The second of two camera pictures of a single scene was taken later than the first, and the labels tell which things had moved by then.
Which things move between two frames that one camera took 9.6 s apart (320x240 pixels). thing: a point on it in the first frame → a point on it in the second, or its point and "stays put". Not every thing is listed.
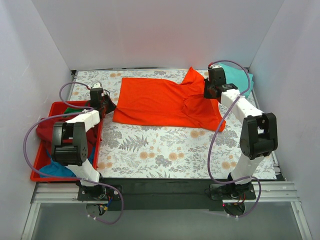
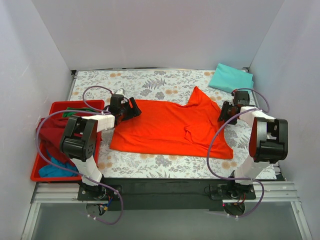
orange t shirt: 169,101 → 195,129
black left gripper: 107,104 → 133,107
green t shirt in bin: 71,110 stays put
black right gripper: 208,90 → 225,113
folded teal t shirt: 238,76 stays put
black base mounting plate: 162,194 stays put
